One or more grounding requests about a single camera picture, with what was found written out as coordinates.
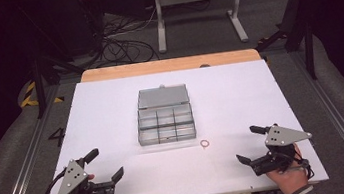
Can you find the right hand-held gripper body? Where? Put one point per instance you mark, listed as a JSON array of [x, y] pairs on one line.
[[282, 136]]

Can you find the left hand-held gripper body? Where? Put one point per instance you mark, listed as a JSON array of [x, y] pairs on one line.
[[71, 179]]

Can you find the clear plastic compartment box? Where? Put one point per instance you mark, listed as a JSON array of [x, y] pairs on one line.
[[165, 118]]

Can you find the person's right hand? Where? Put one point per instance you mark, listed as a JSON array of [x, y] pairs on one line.
[[291, 178]]

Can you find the white table board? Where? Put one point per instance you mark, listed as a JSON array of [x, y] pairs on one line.
[[228, 103]]

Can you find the black tripod stand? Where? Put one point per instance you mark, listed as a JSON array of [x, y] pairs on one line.
[[39, 90], [309, 52]]

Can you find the yellow black hazard tape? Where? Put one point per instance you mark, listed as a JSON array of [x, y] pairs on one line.
[[27, 99]]

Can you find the wooden table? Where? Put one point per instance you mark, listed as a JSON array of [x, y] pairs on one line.
[[169, 65]]

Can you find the metal floor rail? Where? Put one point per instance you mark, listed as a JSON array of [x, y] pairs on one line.
[[341, 125], [24, 167]]

